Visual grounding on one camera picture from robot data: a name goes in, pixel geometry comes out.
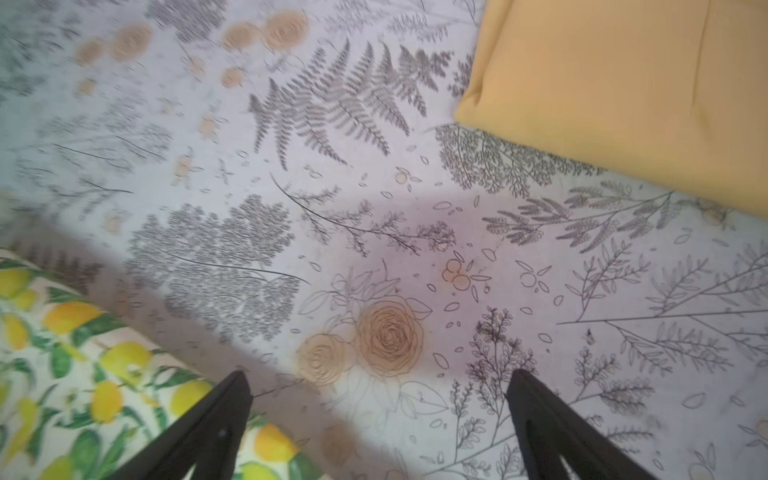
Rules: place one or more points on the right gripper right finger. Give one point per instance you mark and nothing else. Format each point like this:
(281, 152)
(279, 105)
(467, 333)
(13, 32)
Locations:
(552, 436)

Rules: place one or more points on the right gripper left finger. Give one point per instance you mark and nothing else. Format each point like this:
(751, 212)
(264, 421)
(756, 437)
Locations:
(203, 443)

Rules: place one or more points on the lemon print skirt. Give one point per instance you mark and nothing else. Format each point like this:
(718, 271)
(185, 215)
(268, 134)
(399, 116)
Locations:
(81, 392)

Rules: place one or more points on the tan yellow skirt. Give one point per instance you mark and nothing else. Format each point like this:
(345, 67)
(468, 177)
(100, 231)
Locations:
(672, 92)

